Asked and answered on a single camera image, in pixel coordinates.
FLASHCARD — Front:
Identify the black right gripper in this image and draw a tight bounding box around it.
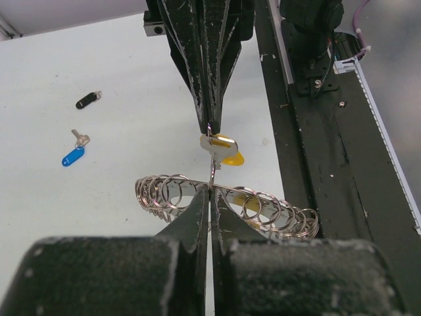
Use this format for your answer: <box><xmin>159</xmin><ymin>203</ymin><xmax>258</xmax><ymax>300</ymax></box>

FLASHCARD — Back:
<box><xmin>143</xmin><ymin>1</ymin><xmax>255</xmax><ymax>134</ymax></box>

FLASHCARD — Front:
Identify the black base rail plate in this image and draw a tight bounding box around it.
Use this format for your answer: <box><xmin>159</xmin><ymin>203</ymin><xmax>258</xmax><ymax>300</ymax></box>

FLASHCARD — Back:
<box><xmin>255</xmin><ymin>1</ymin><xmax>420</xmax><ymax>313</ymax></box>

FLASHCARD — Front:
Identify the silver key with yellow tag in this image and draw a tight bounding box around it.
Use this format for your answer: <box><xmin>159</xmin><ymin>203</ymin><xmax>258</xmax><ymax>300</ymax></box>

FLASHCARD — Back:
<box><xmin>200</xmin><ymin>124</ymin><xmax>245</xmax><ymax>188</ymax></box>

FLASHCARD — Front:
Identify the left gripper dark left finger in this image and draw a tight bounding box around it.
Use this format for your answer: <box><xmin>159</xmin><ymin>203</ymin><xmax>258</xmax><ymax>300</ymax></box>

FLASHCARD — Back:
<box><xmin>1</xmin><ymin>185</ymin><xmax>209</xmax><ymax>315</ymax></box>

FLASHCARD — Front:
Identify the grey slotted cable duct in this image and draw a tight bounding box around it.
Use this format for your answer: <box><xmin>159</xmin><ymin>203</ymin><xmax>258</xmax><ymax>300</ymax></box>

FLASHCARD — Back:
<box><xmin>334</xmin><ymin>57</ymin><xmax>420</xmax><ymax>236</ymax></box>

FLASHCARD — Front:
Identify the steel disc with key rings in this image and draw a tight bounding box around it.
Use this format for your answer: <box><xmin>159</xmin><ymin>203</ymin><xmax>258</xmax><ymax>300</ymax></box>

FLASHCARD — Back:
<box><xmin>134</xmin><ymin>174</ymin><xmax>319</xmax><ymax>240</ymax></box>

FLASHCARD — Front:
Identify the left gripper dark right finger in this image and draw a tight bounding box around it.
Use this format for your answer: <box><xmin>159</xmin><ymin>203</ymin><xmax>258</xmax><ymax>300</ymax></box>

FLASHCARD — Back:
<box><xmin>210</xmin><ymin>188</ymin><xmax>408</xmax><ymax>315</ymax></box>

